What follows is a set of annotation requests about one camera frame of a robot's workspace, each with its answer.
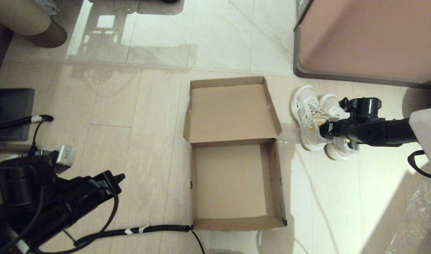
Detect white mesh lace-up sneaker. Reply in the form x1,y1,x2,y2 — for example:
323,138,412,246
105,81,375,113
319,93,361,161
290,85,335,152

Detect brown cardboard box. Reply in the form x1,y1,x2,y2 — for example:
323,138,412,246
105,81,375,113
182,76,288,232

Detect dark grey flat box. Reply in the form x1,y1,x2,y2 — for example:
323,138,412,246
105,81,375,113
0,88,35,141

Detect black corrugated conduit with tape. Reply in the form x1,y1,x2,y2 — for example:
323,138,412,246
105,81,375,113
73,225,192,247

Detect round dark stool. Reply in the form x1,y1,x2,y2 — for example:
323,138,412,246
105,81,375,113
401,80,431,120

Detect large pink cabinet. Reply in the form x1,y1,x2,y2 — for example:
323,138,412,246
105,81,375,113
293,0,431,89

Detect black conduit with white tip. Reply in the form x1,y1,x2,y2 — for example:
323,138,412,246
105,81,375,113
0,114,54,132

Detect clear crinkled plastic sheet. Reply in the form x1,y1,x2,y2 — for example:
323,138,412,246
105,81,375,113
385,181,431,254

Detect beige ribbed cylinder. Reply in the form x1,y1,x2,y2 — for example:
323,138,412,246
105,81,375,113
0,0,52,36

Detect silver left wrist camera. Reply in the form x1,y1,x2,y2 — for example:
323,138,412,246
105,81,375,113
54,144,77,174

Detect black adapter power cable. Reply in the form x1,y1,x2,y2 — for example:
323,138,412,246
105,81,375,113
29,118,50,156

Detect black braided cable loop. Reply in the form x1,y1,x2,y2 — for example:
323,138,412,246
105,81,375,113
407,150,431,180

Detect thin black floor cable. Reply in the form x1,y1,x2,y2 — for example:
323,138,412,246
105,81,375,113
189,229,206,254

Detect brown round pedestal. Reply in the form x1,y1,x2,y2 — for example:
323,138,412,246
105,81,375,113
25,18,68,49

